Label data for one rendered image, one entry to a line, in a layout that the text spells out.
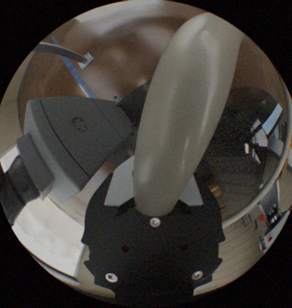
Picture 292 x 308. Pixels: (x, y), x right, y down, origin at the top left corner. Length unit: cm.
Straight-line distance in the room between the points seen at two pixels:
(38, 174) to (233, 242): 576
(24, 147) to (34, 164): 8
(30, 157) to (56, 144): 14
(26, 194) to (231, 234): 577
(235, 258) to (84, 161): 579
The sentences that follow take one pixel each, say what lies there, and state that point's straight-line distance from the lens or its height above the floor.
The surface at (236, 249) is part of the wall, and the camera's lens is 563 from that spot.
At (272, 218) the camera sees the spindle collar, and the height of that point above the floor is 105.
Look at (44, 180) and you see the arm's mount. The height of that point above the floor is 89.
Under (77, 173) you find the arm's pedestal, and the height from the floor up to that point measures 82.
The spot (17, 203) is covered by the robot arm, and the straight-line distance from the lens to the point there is 43.
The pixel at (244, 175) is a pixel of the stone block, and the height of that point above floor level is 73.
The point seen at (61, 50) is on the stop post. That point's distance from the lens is 124.
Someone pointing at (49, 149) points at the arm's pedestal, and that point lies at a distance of 32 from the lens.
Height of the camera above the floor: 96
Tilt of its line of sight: 63 degrees down
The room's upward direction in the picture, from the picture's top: 169 degrees counter-clockwise
